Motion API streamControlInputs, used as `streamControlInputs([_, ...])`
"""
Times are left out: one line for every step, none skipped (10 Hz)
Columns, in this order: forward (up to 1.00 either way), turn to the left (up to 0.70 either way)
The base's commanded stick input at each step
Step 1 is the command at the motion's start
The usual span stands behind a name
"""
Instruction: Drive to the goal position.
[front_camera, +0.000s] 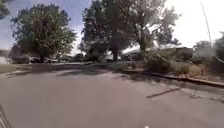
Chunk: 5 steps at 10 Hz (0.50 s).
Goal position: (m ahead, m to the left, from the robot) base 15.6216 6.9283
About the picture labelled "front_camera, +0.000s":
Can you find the large tree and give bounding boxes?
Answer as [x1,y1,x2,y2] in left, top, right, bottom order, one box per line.
[79,0,135,63]
[9,3,78,64]

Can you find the grey asphalt road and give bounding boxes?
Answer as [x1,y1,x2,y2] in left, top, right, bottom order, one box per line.
[0,62,224,128]

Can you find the bushes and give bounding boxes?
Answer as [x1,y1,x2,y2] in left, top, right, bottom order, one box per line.
[142,49,215,77]

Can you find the low house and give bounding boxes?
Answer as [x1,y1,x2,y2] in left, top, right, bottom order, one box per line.
[122,44,195,63]

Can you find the vehicle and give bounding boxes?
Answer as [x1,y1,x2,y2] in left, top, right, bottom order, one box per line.
[29,57,44,64]

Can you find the kerb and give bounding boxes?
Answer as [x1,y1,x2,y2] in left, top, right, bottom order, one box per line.
[122,67,224,90]

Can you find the thin leaning pole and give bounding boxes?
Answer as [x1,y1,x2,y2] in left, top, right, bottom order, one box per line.
[199,0,215,46]

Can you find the grass patch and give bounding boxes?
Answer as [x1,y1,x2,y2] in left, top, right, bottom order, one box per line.
[0,63,25,75]

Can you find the building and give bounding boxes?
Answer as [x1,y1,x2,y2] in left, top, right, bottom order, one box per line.
[0,49,13,65]

